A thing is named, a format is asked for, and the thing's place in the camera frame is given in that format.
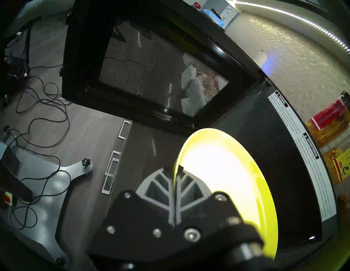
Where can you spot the snack jar red label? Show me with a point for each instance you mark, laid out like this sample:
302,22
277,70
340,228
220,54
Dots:
330,123

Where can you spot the black glass microwave door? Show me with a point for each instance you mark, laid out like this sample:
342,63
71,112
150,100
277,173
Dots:
153,68

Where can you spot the LED light strip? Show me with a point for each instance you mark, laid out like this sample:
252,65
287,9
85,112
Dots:
314,24

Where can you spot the black base knob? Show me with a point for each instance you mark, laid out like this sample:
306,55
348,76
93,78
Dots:
59,261
87,162

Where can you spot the snack jar yellow label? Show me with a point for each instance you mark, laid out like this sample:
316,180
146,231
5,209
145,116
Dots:
341,166

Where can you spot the red mug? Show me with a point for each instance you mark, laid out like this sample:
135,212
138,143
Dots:
197,5

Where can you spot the dark lower drawer cabinet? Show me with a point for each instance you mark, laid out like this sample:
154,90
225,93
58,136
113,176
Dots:
136,153

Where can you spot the yellow plate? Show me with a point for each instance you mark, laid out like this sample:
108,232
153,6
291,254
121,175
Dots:
227,169

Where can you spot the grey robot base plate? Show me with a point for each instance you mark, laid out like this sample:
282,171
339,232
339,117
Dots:
46,207

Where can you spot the red emergency stop button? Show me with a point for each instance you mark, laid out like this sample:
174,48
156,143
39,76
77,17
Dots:
7,198

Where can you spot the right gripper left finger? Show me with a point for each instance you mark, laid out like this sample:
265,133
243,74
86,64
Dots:
131,218

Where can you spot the blue tissue box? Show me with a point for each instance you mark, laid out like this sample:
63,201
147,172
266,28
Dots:
214,17

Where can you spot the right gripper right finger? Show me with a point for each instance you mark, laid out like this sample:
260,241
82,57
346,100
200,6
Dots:
218,218

